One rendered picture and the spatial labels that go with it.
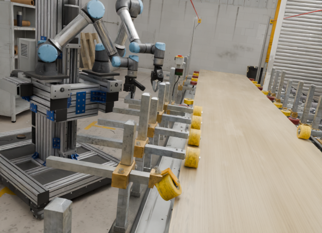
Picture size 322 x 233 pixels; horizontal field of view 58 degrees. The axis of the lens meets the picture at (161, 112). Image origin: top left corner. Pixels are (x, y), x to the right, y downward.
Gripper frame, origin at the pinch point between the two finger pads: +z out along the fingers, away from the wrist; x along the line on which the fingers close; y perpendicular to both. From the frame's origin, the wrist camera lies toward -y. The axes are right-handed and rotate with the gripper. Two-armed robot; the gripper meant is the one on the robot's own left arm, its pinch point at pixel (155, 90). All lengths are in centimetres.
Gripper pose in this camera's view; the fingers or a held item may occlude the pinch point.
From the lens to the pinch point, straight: 220.8
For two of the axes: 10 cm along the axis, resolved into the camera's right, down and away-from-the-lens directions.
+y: -2.0, -3.2, 9.3
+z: -1.2, 9.5, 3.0
